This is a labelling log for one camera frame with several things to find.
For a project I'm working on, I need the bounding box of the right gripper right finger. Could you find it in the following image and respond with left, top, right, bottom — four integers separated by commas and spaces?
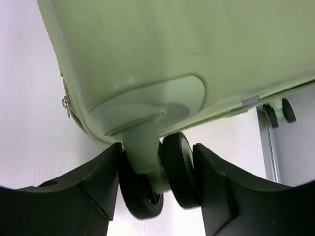
193, 143, 315, 236

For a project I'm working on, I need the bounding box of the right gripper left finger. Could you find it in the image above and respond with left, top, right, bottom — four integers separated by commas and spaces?
0, 143, 122, 236

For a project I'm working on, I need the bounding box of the green suitcase blue lining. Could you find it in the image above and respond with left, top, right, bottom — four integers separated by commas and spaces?
37, 0, 315, 219

